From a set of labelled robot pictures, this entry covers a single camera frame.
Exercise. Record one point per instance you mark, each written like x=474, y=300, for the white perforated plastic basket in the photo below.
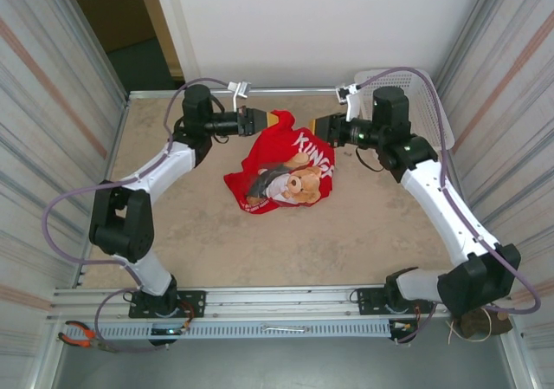
x=426, y=103

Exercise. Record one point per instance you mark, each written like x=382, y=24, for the aluminium table edge bar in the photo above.
x=294, y=90

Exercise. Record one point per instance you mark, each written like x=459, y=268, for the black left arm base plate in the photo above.
x=195, y=302

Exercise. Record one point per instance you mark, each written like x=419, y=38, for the white door frame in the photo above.
x=179, y=38

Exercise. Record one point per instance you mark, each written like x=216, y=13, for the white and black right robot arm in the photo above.
x=441, y=207

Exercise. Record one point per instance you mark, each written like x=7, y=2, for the red t-shirt with bear print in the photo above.
x=277, y=146

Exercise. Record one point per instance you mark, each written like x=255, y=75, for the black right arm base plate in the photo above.
x=368, y=302

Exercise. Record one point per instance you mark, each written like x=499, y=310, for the small circuit board green light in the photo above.
x=169, y=331

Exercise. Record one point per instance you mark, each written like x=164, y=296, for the aluminium mounting rail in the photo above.
x=281, y=298

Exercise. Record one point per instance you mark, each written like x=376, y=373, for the small silver wrench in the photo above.
x=285, y=328

